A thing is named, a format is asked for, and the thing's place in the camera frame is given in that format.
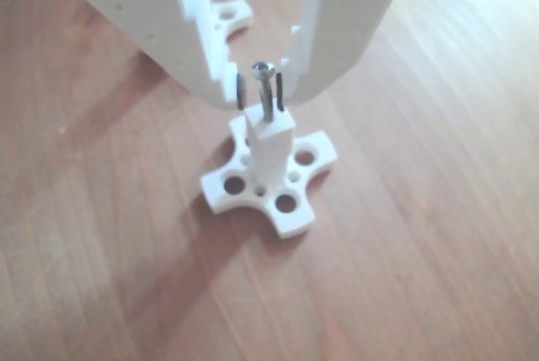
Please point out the small metal screw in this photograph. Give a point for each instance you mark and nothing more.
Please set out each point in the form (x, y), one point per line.
(265, 91)

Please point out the white cross-base post stand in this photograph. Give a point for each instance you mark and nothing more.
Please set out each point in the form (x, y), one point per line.
(236, 12)
(273, 155)

